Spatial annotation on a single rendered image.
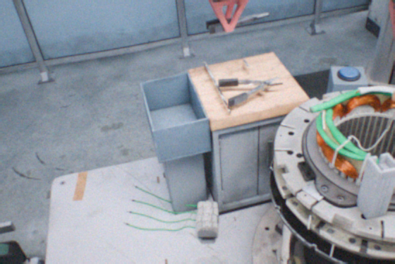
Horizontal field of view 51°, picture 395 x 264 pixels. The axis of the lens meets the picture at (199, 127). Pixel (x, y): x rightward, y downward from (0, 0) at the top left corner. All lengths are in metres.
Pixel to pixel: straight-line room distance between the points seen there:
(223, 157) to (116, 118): 1.77
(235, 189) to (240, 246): 0.12
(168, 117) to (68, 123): 1.76
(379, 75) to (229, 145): 0.48
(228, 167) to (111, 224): 0.31
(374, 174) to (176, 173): 0.46
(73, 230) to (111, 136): 1.47
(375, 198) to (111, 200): 0.67
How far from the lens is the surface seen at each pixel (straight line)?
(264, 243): 0.91
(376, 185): 0.55
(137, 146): 2.35
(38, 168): 2.42
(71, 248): 1.00
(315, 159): 0.65
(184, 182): 0.92
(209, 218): 0.93
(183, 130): 0.78
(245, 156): 0.88
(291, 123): 0.72
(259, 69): 0.91
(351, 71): 0.96
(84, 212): 1.06
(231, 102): 0.78
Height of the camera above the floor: 1.56
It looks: 40 degrees down
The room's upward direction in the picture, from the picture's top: 6 degrees counter-clockwise
